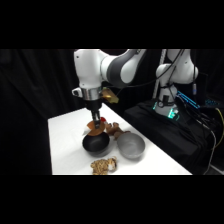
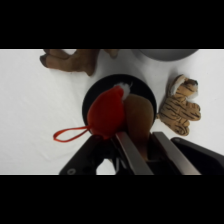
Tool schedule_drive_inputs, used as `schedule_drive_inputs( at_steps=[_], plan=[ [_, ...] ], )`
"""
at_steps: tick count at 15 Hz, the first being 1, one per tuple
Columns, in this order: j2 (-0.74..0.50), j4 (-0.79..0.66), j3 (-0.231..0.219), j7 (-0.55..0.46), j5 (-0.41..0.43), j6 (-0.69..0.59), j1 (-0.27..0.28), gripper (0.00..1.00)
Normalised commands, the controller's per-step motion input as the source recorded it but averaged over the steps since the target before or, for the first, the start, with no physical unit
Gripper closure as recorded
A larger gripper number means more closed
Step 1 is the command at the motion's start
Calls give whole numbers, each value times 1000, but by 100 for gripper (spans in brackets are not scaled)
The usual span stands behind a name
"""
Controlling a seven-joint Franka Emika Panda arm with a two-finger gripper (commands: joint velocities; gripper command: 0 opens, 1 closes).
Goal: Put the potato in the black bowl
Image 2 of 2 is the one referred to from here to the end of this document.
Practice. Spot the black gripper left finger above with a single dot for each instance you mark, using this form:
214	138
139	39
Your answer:
133	155

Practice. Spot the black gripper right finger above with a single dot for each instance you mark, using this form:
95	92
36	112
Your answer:
176	155

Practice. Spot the potato plush with red hat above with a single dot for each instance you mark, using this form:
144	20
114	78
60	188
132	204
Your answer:
110	111

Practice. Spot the black bowl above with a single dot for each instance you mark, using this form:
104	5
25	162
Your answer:
100	87

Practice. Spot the grey bowl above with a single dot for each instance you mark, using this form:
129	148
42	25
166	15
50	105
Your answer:
168	55

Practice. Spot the striped tiger plush toy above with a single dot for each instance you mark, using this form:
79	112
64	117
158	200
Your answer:
180	108

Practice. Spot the brown moose plush toy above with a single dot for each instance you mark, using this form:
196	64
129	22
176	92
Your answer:
71	61

